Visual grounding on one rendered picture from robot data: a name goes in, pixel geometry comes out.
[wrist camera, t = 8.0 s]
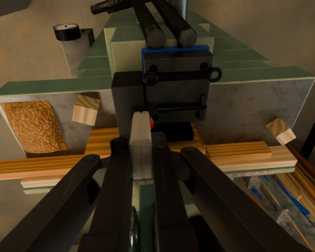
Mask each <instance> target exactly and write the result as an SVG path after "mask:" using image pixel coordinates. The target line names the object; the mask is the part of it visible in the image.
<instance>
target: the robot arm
mask: <svg viewBox="0 0 315 252"><path fill-rule="evenodd" d="M110 148H111V154H110V156H108V157H105V158H100V156H99V155H98V154H88V155H86V156H84V157H83V158H81V159H80V160H79V161H78V162H77V163H76V165H75V166H74V167H73V168H72V169H71V170H70V171H69V172H68V173H67V174H66V175H65V176H64V177H63V178H62V179H61V180H60V181H59V182H58V183H57V184H56V185H55V186H54V187H53V188H52V189H51V190H50V191H49V192H48V193H47V194H46V195H45V196H44V197H43V198H42V199H41V201H40V202H39V203H38V204H37V205H36V206H35V207H34V208H33V209H32V210H31V211H30V212H29V213H28V214H27V215H26V216H25V217H24V218H23V219H22V220H21V221H20V222H19V223H18V224H17V225H16V226H15V227H14V228H13V229H12V230H11V231H10V232H9V233H8V234H7V235H6V237H5V238H4V239H3V240H2V241H1V242H0V252H69V251H70V249H71V247H72V246H73V244H74V242H75V241H76V239H77V237H78V236H79V234H80V232H81V231H82V229H83V227H84V226H85V224H86V222H87V221H88V219H89V217H90V216H91V214H92V212H93V211H94V209H95V211H94V214H93V218H92V221H91V225H90V228H89V232H88V233H84V234H83V235H82V237H81V240H80V243H79V246H78V249H77V252H129V245H130V229H131V213H132V197H133V179H135V180H142V178H145V179H152V178H153V183H154V195H155V209H156V222H157V235H158V249H159V252H200V250H199V246H198V242H197V239H196V235H195V231H194V228H193V225H192V224H190V223H189V220H188V216H187V212H186V208H185V204H184V200H183V196H182V192H181V189H180V185H179V181H180V183H181V185H182V186H183V188H184V189H185V191H186V192H187V194H188V195H189V197H190V198H191V200H192V201H193V203H194V204H195V206H196V207H197V209H198V210H199V212H200V213H201V215H202V216H203V218H204V219H205V221H206V222H207V224H208V225H209V227H210V228H211V230H212V231H213V233H214V234H215V236H216V237H217V239H218V240H219V242H220V243H221V245H222V246H223V248H224V249H225V251H226V252H313V251H312V250H310V249H309V248H307V247H305V246H304V245H302V244H301V243H299V242H297V241H296V240H295V239H294V238H293V237H292V236H291V235H290V234H289V233H288V232H287V231H285V230H284V229H283V228H282V227H281V226H280V225H279V224H278V223H277V222H276V221H275V220H274V219H273V218H272V217H270V216H269V215H268V214H267V213H266V212H265V211H264V210H263V209H262V208H261V207H260V206H259V205H258V204H257V203H256V202H254V201H253V200H252V199H251V198H250V197H249V196H248V195H247V194H246V193H245V192H244V191H243V190H242V189H241V188H239V187H238V186H237V185H236V184H235V183H234V182H233V181H232V180H231V179H230V178H229V177H228V176H227V175H226V174H224V173H223V172H222V171H221V170H220V169H219V168H218V167H217V166H216V165H215V164H214V163H213V162H212V161H211V160H210V159H208V158H207V157H206V156H205V155H204V154H203V153H202V152H201V151H200V150H199V149H197V148H196V147H193V146H187V147H183V148H182V149H181V150H180V152H176V151H172V150H171V149H170V147H169V146H168V143H167V140H166V135H165V133H163V132H162V131H160V132H151V127H150V116H149V112H148V111H142V112H140V111H135V112H134V113H133V119H132V127H131V134H123V135H120V136H119V137H116V138H114V139H112V140H111V141H110Z"/></svg>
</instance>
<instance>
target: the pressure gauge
mask: <svg viewBox="0 0 315 252"><path fill-rule="evenodd" d="M66 25H67V27H65V26H66ZM52 28H53V30H54V33H55V37H56V39H57V40H58V41H73V40H77V39H79V38H80V37H81V33H80V29H79V25H78V24H76V23H65V24H58V25H55V26H53V27H52Z"/></svg>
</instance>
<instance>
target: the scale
mask: <svg viewBox="0 0 315 252"><path fill-rule="evenodd" d="M274 172H275V170H267V171H255V172H242V173H230V174H226V175H227V176H228V177H229V178H237V177H249V176H261V175H273V174H274ZM153 184H154V180H145V181H133V186H141V185H153ZM51 189H52V188H47V190H48V192H49V191H50V190H51Z"/></svg>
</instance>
